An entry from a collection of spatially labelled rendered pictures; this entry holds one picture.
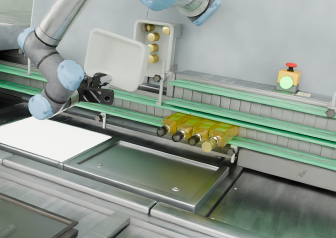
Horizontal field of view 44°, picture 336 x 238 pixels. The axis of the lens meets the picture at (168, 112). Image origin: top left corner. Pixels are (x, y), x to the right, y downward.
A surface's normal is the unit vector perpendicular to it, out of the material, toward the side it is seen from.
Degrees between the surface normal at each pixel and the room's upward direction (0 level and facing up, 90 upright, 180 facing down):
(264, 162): 0
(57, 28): 45
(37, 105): 6
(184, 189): 90
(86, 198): 90
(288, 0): 0
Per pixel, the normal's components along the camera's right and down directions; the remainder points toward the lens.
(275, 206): 0.09, -0.96
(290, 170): -0.42, 0.22
